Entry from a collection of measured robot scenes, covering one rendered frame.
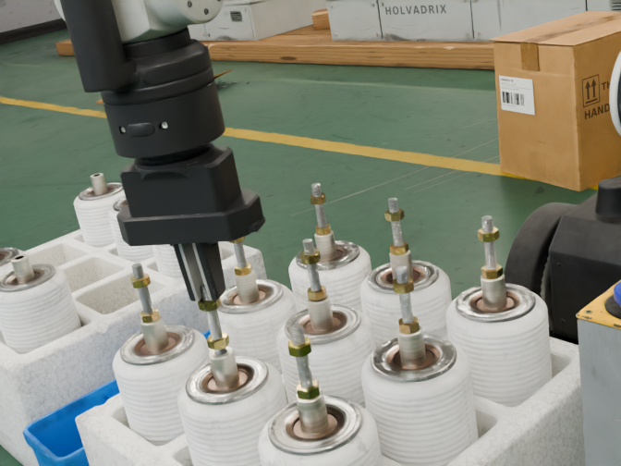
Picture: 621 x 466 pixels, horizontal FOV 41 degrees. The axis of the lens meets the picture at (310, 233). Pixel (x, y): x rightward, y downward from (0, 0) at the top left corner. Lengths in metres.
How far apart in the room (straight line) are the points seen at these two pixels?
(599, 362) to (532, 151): 1.21
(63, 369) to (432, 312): 0.48
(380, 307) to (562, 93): 0.97
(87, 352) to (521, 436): 0.57
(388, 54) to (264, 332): 2.49
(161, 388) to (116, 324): 0.30
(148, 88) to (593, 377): 0.40
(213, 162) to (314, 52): 2.96
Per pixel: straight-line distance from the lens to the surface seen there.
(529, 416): 0.78
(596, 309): 0.67
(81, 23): 0.61
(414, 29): 3.28
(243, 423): 0.73
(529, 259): 1.12
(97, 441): 0.89
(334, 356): 0.78
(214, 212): 0.66
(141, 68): 0.62
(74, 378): 1.10
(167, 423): 0.84
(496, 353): 0.79
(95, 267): 1.36
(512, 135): 1.89
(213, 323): 0.73
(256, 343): 0.88
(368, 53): 3.36
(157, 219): 0.68
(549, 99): 1.78
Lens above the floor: 0.63
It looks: 21 degrees down
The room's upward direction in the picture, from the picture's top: 10 degrees counter-clockwise
